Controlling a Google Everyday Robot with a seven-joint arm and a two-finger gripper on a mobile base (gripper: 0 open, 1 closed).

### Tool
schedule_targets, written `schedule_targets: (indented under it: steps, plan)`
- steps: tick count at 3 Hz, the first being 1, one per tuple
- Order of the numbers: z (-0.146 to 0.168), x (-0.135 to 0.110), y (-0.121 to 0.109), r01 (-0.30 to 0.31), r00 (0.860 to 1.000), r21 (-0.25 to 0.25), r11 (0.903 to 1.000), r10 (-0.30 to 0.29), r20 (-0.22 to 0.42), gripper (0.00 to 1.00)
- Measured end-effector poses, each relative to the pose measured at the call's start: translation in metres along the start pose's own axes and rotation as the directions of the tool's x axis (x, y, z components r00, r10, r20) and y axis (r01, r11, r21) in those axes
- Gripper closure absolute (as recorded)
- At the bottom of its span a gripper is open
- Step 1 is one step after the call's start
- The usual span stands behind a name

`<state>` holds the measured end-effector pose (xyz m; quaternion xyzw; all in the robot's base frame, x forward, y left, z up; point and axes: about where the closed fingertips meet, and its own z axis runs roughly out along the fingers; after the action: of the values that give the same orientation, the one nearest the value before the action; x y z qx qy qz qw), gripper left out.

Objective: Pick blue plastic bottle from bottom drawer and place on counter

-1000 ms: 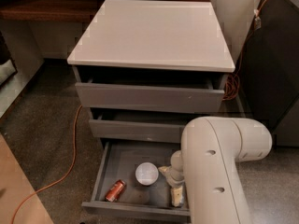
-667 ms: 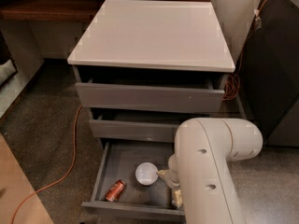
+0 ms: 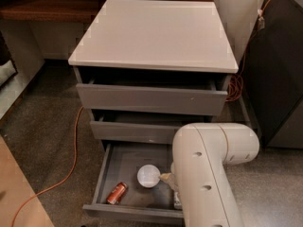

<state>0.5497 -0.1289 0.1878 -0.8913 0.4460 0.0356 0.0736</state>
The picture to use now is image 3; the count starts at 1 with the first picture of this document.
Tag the grey top drawer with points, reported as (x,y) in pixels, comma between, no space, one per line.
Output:
(151,99)

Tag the clear plastic bottle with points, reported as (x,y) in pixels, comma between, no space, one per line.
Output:
(176,201)

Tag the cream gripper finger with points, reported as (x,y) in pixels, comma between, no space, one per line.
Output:
(170,180)

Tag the grey drawer cabinet white top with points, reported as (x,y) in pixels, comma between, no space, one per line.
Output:
(153,43)

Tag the dark framed object at left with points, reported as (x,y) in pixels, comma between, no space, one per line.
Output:
(7,66)

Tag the white round bowl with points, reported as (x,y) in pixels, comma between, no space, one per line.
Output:
(148,176)

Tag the orange soda can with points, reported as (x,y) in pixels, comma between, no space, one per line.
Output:
(117,193)

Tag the dark cabinet on right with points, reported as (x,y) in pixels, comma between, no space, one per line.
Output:
(273,73)

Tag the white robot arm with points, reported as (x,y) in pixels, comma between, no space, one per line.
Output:
(199,153)

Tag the grey middle drawer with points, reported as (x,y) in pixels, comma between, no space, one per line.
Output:
(155,128)

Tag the dark wooden counter shelf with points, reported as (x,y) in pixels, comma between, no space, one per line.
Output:
(69,11)

